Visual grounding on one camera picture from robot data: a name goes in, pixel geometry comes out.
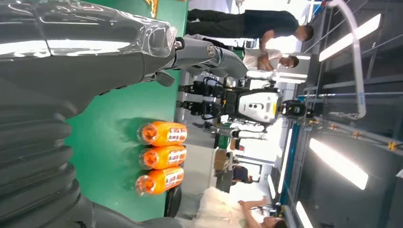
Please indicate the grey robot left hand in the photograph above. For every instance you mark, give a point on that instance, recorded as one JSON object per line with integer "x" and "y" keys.
{"x": 94, "y": 69}

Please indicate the orange juice bottle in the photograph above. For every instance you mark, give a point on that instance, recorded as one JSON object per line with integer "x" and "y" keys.
{"x": 163, "y": 156}
{"x": 163, "y": 133}
{"x": 160, "y": 181}

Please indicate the yellow plastic wrapped box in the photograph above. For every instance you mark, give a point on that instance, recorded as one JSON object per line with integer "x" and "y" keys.
{"x": 152, "y": 8}

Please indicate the green table mat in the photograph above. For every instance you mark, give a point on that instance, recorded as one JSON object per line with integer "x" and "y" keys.
{"x": 100, "y": 163}

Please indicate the black round stool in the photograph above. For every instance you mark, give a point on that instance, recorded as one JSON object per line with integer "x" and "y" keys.
{"x": 173, "y": 201}

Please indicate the brown cardboard box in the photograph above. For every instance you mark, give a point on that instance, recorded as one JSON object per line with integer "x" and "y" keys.
{"x": 222, "y": 159}

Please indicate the person in white shirt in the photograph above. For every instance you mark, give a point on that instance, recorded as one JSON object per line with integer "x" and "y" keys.
{"x": 255, "y": 58}

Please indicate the person in black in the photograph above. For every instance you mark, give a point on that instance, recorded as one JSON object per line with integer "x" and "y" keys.
{"x": 252, "y": 25}

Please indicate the black and white humanoid robot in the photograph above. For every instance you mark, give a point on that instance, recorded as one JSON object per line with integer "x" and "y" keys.
{"x": 255, "y": 107}

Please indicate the seated person in dark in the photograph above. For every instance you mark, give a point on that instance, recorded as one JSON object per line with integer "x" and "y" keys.
{"x": 240, "y": 174}

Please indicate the white metal gantry frame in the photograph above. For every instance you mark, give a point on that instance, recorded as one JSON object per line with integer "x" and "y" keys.
{"x": 357, "y": 56}

